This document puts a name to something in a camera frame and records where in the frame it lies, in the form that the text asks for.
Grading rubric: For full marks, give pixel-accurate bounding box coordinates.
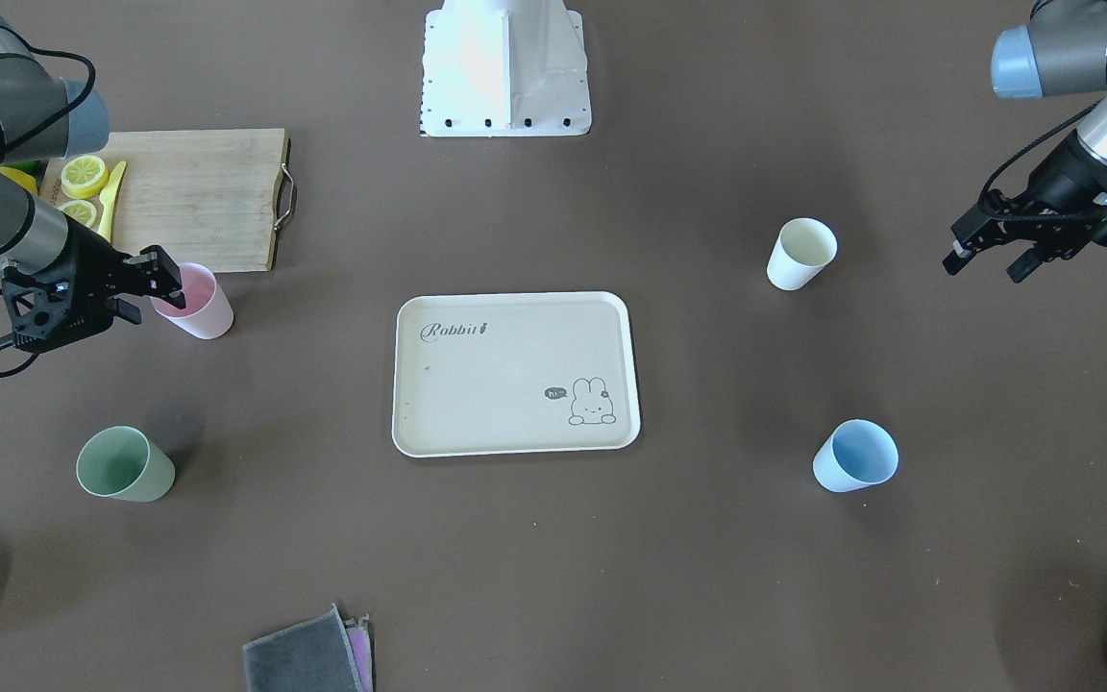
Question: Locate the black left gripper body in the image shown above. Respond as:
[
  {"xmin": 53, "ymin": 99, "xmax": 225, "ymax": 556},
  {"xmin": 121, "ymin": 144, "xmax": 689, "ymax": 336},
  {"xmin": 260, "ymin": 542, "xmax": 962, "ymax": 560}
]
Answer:
[{"xmin": 953, "ymin": 136, "xmax": 1107, "ymax": 264}]

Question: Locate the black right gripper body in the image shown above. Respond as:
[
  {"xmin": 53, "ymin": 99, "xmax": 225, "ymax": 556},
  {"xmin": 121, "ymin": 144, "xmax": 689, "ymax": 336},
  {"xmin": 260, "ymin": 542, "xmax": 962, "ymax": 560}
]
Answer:
[{"xmin": 3, "ymin": 223, "xmax": 144, "ymax": 351}]

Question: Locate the pink cup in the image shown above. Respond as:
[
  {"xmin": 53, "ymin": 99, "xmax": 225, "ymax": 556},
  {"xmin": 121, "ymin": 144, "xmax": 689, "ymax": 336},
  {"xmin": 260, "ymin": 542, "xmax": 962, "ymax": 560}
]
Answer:
[{"xmin": 151, "ymin": 262, "xmax": 234, "ymax": 340}]

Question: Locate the cream cup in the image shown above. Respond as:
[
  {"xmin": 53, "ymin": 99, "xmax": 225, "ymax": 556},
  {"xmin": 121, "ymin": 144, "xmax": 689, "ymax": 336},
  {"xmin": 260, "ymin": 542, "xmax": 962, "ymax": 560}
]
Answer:
[{"xmin": 766, "ymin": 216, "xmax": 838, "ymax": 292}]

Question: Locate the green cup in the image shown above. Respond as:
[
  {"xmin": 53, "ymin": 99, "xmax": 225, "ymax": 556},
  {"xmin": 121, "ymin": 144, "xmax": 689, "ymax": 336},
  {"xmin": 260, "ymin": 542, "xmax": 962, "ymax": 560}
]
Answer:
[{"xmin": 75, "ymin": 426, "xmax": 176, "ymax": 500}]

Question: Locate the blue cup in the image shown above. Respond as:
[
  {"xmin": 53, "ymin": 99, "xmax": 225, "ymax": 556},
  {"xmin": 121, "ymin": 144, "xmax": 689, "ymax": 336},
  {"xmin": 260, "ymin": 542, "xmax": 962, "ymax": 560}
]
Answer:
[{"xmin": 813, "ymin": 419, "xmax": 899, "ymax": 492}]

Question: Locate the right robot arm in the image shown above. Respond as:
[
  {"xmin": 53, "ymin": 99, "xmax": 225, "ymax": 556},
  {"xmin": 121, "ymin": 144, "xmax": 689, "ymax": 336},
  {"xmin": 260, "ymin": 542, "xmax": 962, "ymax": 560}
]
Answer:
[{"xmin": 0, "ymin": 14, "xmax": 185, "ymax": 354}]

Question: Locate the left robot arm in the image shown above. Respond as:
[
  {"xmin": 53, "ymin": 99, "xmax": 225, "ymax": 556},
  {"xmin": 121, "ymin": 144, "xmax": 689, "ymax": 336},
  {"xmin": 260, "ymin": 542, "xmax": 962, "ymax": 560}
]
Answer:
[{"xmin": 942, "ymin": 1, "xmax": 1107, "ymax": 282}]

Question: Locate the cream rabbit tray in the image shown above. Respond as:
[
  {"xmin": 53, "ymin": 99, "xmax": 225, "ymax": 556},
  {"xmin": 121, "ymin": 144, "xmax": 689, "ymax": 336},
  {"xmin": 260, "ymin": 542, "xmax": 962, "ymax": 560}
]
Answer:
[{"xmin": 391, "ymin": 292, "xmax": 642, "ymax": 458}]

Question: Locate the yellow plastic knife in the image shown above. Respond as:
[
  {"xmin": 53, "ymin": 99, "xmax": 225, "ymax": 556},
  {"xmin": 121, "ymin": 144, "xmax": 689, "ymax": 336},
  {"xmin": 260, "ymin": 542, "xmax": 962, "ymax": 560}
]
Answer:
[{"xmin": 96, "ymin": 161, "xmax": 128, "ymax": 242}]

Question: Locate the lemon slice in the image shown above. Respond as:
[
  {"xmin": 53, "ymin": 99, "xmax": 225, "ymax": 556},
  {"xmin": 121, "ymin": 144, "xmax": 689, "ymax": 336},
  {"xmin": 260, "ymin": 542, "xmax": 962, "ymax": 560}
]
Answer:
[
  {"xmin": 59, "ymin": 155, "xmax": 110, "ymax": 200},
  {"xmin": 56, "ymin": 200, "xmax": 100, "ymax": 229}
]

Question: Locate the wooden cutting board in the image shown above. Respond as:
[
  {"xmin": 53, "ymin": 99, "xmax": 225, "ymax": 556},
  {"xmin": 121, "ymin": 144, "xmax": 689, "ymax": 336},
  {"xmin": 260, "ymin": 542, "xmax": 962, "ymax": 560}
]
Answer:
[{"xmin": 37, "ymin": 130, "xmax": 298, "ymax": 273}]

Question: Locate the grey cloth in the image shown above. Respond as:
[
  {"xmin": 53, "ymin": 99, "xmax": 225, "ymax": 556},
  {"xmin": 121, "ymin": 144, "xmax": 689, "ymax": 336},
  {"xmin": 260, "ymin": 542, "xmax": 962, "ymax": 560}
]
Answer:
[{"xmin": 242, "ymin": 607, "xmax": 375, "ymax": 691}]

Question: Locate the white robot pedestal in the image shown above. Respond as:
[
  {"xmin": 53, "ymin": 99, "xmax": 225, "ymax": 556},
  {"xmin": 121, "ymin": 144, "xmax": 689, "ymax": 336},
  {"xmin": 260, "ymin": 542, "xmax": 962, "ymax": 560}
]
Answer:
[{"xmin": 420, "ymin": 1, "xmax": 593, "ymax": 137}]

